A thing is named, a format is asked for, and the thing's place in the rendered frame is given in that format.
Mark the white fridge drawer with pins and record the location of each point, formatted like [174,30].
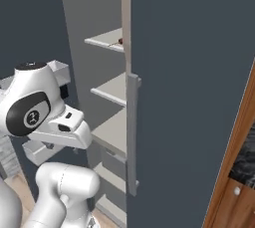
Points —
[111,175]

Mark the red hot dog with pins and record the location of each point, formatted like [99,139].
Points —
[120,41]

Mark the white door bin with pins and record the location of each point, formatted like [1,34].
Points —
[60,71]
[38,152]

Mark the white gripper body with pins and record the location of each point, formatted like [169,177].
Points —
[71,139]

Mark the white fridge shelf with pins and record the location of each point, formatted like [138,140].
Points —
[113,132]
[113,89]
[108,39]

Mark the dark grey fridge door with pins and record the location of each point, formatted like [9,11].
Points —
[189,72]

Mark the dark grey freezer door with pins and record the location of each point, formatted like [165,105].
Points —
[30,16]

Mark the grey fridge cabinet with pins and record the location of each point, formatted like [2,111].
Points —
[89,9]

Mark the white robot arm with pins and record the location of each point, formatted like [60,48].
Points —
[31,86]

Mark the brown wooden cabinet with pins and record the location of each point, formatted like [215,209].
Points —
[232,159]

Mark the white cabinet knob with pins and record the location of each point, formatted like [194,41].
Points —
[236,190]

